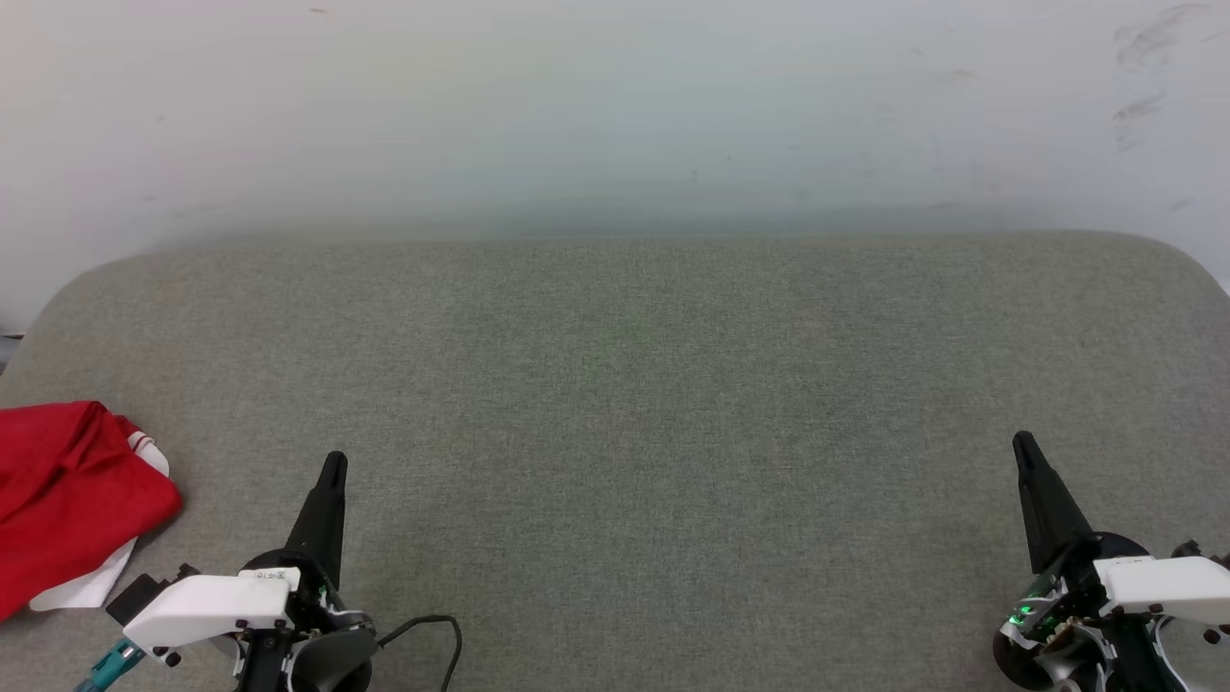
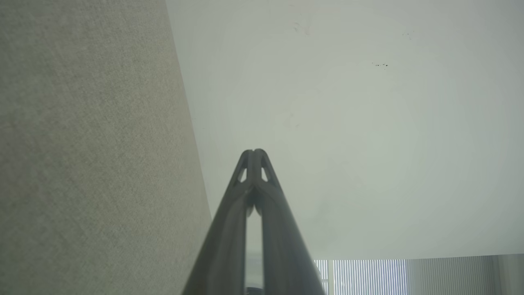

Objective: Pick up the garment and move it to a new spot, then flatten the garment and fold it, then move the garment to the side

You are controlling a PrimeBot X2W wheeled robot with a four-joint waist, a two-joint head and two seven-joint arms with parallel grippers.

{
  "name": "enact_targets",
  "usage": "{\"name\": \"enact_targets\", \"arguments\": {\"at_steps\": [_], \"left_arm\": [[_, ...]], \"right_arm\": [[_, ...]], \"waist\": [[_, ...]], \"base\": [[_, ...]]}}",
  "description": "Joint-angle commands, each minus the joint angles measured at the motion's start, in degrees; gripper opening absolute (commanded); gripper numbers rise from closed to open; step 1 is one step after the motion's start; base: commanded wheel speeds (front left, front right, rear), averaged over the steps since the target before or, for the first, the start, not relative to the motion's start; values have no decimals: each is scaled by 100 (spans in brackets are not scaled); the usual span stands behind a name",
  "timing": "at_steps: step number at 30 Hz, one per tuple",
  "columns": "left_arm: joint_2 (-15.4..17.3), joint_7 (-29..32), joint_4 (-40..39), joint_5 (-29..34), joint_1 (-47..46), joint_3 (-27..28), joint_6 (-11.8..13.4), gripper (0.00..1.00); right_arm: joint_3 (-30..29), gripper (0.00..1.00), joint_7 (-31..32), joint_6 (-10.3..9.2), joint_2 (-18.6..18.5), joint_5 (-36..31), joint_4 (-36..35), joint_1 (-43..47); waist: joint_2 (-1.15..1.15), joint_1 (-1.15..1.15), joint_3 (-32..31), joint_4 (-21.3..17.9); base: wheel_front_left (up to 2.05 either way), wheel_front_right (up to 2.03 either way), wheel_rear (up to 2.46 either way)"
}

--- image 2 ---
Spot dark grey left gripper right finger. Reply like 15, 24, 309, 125
254, 148, 326, 295

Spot white vertical window blinds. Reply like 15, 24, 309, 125
314, 254, 524, 295

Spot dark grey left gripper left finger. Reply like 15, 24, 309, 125
182, 149, 255, 295

